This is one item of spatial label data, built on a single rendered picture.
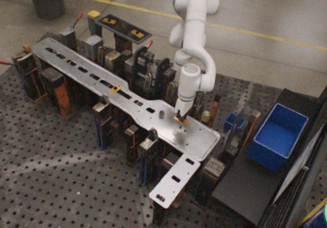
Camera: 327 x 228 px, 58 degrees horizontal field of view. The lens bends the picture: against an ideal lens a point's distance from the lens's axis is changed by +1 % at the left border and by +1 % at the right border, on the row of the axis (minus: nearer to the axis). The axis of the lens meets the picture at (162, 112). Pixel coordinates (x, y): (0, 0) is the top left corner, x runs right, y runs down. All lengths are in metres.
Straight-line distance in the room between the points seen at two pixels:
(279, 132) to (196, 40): 0.68
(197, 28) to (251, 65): 2.50
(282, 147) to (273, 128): 0.12
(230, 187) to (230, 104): 0.92
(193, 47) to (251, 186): 0.67
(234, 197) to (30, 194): 1.06
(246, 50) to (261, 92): 1.72
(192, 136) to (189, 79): 0.39
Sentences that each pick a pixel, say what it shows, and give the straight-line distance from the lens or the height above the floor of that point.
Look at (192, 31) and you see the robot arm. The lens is 1.32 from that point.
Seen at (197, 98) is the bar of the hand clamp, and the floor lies 1.11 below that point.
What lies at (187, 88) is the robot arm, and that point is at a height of 1.33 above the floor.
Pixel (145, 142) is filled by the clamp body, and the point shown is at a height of 1.04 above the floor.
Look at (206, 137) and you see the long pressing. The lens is 1.54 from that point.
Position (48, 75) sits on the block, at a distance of 1.86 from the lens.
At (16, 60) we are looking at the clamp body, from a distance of 1.99.
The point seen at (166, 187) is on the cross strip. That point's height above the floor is 1.00.
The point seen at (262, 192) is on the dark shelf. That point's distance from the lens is 1.41.
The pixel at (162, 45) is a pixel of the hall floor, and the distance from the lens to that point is 3.85.
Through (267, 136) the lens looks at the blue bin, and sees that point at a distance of 1.61.
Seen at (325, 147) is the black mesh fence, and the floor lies 1.55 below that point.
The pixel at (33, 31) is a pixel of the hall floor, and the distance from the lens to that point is 4.24.
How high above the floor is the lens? 2.20
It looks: 48 degrees down
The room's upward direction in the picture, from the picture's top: 5 degrees clockwise
